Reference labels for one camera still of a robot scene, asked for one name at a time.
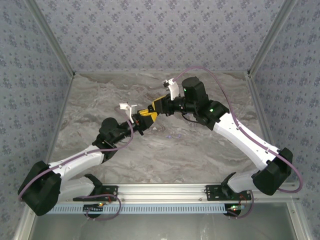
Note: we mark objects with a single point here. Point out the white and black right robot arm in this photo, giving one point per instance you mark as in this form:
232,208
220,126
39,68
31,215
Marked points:
240,135

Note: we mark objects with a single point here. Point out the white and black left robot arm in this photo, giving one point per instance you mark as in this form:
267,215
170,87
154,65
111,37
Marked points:
75,163

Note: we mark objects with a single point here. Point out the small translucent purple ear tip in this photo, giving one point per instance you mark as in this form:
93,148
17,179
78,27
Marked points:
178,135
171,137

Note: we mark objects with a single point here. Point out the grey metal panel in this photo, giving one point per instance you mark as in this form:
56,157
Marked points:
160,227

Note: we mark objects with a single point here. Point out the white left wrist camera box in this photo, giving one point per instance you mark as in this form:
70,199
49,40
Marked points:
131,110

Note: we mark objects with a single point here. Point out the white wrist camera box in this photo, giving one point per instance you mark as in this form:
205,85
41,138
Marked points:
173,90
131,110

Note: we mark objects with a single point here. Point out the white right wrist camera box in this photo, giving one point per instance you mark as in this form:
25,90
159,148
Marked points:
173,90

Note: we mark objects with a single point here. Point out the thin aluminium table edge rail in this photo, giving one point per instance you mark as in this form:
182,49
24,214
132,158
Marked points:
125,72

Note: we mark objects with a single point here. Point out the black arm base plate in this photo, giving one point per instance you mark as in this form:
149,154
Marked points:
111,191
212,193

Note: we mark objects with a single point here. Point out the wide aluminium frame beam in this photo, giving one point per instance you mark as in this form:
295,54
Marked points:
160,191

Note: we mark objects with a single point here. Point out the black mount with LED board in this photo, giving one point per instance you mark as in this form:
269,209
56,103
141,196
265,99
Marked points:
92,208
233,212

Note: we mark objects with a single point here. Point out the slanted aluminium frame post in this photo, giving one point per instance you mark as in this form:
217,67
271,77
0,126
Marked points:
51,37
270,37

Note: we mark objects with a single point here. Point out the aluminium lower frame rail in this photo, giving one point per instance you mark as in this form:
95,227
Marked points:
23,225
298,222

